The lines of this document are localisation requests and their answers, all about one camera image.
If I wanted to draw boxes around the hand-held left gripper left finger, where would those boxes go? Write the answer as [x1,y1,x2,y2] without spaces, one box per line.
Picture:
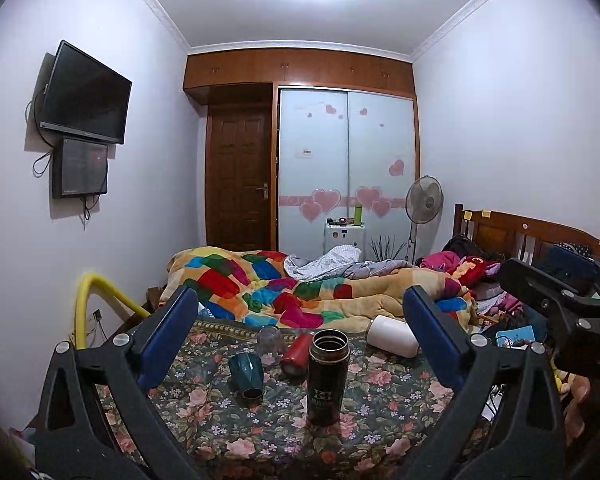
[35,285,201,480]

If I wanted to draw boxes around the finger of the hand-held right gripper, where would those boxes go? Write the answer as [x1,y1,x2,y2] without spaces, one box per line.
[499,258,583,320]

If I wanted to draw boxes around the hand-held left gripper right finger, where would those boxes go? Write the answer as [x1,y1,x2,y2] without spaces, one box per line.
[402,285,567,480]

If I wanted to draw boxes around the white cup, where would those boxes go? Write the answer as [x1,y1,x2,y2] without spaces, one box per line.
[366,314,420,359]

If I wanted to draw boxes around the dark teal faceted cup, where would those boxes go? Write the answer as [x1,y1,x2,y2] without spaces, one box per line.
[228,352,265,407]

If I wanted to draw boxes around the clear glass cup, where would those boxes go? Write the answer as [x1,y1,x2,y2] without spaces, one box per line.
[257,325,287,365]

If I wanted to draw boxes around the black thermos cup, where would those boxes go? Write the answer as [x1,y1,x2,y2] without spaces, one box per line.
[306,329,351,428]

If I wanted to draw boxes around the red cup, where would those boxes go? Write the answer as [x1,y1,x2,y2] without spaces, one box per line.
[280,332,315,379]

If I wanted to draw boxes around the dark blue bag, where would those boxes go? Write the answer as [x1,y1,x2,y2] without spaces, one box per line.
[540,243,600,293]

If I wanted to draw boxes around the blue book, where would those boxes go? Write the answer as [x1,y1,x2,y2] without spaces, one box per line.
[495,324,537,349]

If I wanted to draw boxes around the red plush toy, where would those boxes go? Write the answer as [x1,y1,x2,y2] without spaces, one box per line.
[447,255,502,288]

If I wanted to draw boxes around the wooden headboard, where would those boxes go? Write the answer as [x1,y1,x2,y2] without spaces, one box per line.
[453,203,600,273]

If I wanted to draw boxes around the yellow pipe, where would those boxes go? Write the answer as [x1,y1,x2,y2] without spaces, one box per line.
[74,272,152,351]

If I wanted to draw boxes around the pink clothing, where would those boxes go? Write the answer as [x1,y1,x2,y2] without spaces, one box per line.
[417,251,462,274]

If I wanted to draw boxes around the black clothing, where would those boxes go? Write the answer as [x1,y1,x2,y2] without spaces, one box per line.
[442,233,477,257]

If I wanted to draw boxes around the grey bed cover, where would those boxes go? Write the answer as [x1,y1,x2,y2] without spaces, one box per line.
[344,258,417,279]

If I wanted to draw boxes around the dry twigs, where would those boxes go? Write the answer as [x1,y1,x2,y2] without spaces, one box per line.
[369,236,407,264]

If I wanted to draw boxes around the colourful patchwork blanket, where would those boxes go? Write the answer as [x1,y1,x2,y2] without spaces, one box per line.
[160,246,477,332]

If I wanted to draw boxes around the grey checked cloth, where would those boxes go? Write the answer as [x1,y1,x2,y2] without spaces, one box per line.
[284,244,362,282]

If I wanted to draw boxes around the white appliance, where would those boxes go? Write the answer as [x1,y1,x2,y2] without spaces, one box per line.
[323,222,368,257]

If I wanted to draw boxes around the standing fan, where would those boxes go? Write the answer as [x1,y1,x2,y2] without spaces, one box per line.
[405,175,444,264]

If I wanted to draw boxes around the floral bed sheet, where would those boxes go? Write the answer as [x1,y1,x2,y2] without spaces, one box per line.
[94,317,492,480]

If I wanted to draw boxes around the brown wooden door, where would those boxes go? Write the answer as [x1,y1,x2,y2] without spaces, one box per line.
[206,105,274,252]

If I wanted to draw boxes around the wooden wardrobe with sliding doors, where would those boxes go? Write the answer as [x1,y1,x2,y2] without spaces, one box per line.
[182,49,421,266]

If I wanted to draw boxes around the small wall-mounted monitor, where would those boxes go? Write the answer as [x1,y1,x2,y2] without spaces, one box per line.
[51,137,109,200]

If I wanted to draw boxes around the wall-mounted black television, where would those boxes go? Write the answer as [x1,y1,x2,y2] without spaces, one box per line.
[38,40,133,146]

